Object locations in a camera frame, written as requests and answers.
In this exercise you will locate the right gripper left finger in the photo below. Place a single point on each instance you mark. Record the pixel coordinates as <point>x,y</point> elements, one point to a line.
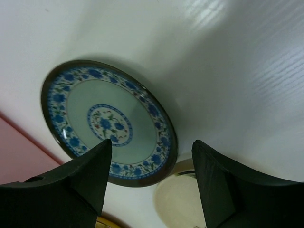
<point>69,196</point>

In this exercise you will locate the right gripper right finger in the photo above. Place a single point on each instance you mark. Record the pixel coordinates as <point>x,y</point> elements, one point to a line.
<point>236,196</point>

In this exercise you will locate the yellow patterned plate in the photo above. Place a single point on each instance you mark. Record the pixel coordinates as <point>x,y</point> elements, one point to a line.
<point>106,220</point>

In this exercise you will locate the cream plate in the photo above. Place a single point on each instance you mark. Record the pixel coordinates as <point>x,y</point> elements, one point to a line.
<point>177,200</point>

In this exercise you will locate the blue floral plate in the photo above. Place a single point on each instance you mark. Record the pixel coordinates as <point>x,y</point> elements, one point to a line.
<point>85,102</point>

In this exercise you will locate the pink plastic bin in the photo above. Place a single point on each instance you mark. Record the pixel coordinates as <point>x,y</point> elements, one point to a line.
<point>21,157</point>

